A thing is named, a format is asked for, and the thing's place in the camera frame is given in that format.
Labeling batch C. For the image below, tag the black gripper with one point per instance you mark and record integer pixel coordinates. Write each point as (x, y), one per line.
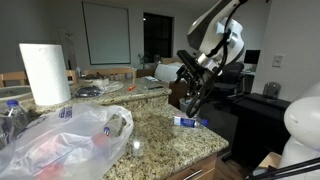
(197, 81)

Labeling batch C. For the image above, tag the translucent white plastic bag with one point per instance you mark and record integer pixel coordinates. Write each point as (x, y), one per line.
(66, 143)

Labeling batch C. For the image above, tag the grey trash bin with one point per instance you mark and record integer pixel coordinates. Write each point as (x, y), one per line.
(183, 104)

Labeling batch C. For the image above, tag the white bedding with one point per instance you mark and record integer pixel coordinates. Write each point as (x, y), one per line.
(166, 71)

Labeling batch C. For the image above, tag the wooden headboard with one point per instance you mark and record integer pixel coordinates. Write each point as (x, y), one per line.
(170, 60)

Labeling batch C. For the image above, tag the black pen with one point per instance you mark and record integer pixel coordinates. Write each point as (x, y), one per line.
(155, 87)

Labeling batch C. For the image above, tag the white paper sheet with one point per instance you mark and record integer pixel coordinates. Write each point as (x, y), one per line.
(151, 79)

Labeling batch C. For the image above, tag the black office chair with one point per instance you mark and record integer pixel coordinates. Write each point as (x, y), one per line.
(231, 78)

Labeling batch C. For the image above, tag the green house plant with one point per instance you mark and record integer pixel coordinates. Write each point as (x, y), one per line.
(145, 60)

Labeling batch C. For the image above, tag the dark window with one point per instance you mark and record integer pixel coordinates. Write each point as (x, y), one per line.
(158, 36)

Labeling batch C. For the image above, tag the orange marker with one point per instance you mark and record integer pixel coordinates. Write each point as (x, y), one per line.
(132, 87)

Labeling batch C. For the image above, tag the black computer monitor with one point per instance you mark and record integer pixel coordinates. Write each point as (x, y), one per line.
(251, 56)

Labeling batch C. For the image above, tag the white round placemat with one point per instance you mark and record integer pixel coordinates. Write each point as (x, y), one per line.
(115, 87)

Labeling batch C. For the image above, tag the black low cabinet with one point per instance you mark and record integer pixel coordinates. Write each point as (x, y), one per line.
(256, 126)

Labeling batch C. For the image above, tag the wide wooden slatted chair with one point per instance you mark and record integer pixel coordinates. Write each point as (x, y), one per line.
(110, 71)

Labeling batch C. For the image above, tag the grey metal canister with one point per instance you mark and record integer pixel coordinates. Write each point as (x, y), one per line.
(271, 90)

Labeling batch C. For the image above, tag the wooden base cabinet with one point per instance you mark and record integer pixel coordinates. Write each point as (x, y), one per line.
(193, 170)

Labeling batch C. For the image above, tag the white bowl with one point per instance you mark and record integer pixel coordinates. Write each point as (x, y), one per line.
(96, 81)

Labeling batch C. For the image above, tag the white projector screen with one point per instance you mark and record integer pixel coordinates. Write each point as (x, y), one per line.
(106, 33)

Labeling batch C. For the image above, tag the dark glass lid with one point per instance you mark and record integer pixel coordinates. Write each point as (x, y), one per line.
(87, 91)

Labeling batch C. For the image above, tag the light wooden board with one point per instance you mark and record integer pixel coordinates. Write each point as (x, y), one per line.
(268, 160)

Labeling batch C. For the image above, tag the white paper towel roll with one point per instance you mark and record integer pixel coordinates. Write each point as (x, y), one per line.
(45, 75)

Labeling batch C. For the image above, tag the white light switch plate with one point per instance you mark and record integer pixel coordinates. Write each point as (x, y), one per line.
(277, 60)

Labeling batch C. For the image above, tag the small wall ornament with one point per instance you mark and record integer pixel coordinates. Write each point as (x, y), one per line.
(69, 34)

